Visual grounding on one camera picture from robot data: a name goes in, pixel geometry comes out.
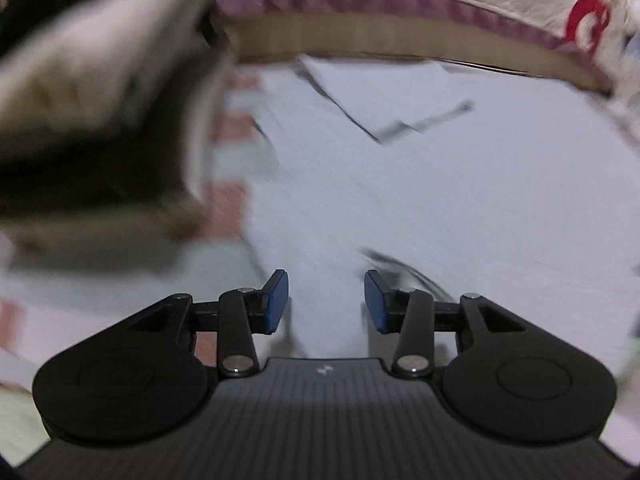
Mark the tan bed base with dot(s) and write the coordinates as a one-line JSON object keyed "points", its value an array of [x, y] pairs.
{"points": [[400, 35]]}

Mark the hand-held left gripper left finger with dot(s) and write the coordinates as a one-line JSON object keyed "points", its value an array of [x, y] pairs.
{"points": [[280, 305]]}

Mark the striped bed sheet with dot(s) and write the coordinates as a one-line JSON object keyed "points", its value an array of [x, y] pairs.
{"points": [[230, 205]]}

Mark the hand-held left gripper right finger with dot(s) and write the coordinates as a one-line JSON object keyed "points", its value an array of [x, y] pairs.
{"points": [[374, 305]]}

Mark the cream folded garment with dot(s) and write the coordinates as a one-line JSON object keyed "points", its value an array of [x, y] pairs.
{"points": [[100, 240], [90, 50]]}

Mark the white heathered garment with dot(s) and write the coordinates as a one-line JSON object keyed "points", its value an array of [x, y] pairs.
{"points": [[425, 185]]}

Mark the stack of folded clothes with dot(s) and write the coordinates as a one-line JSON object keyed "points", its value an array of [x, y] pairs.
{"points": [[75, 170]]}

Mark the dark teal folded garment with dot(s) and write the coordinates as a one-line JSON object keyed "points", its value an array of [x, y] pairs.
{"points": [[30, 15]]}

